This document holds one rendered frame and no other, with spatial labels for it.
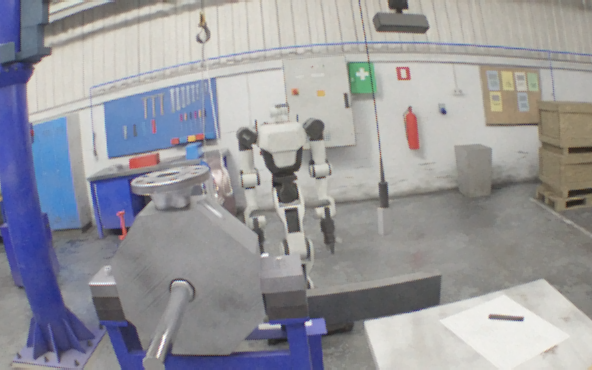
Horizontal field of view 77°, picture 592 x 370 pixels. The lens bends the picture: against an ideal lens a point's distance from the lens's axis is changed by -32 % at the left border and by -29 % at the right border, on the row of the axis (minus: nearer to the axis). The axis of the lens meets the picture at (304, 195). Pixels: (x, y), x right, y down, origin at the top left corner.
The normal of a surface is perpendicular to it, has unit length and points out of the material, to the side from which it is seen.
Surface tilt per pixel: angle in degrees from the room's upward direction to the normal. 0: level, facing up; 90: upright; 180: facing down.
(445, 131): 90
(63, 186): 90
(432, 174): 90
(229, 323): 90
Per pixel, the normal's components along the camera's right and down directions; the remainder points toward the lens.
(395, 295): 0.04, 0.22
